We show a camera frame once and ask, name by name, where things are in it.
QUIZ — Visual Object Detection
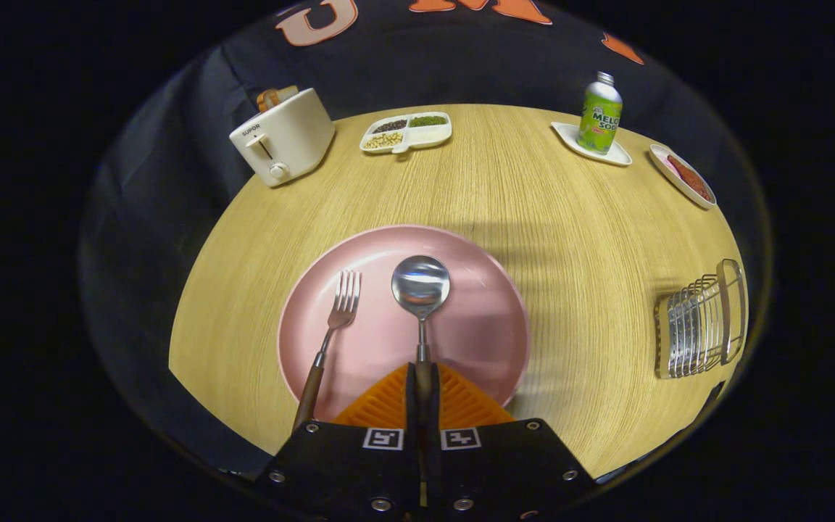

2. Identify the cream white toaster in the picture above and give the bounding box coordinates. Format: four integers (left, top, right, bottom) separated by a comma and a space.
229, 88, 336, 189

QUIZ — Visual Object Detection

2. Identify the green soda bottle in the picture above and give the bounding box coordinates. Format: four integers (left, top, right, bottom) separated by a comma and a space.
578, 71, 623, 156

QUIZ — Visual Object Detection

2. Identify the metal spoon with wooden handle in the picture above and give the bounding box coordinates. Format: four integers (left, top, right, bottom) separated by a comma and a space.
391, 254, 452, 450

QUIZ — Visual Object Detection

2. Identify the white square coaster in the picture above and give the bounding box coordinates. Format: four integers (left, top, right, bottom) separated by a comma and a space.
551, 121, 633, 167

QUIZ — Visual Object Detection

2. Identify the small white oval dish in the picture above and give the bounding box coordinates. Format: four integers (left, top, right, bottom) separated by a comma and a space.
649, 144, 718, 211

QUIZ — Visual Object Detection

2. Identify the pink round plate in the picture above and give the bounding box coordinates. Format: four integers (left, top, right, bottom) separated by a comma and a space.
277, 225, 531, 423

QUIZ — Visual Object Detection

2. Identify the white divided snack tray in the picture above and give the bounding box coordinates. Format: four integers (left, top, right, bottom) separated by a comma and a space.
360, 111, 453, 155

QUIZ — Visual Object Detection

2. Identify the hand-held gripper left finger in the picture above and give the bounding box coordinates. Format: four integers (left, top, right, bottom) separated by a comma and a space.
254, 362, 422, 522

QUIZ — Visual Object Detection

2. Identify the metal wire cutlery rack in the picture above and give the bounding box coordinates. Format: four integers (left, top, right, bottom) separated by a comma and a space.
654, 258, 749, 380

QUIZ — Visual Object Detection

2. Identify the metal fork with wooden handle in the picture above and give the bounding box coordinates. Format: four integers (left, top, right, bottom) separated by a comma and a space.
292, 270, 362, 432

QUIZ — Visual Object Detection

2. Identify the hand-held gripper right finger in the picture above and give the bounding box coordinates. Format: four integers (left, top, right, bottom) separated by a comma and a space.
428, 362, 599, 522

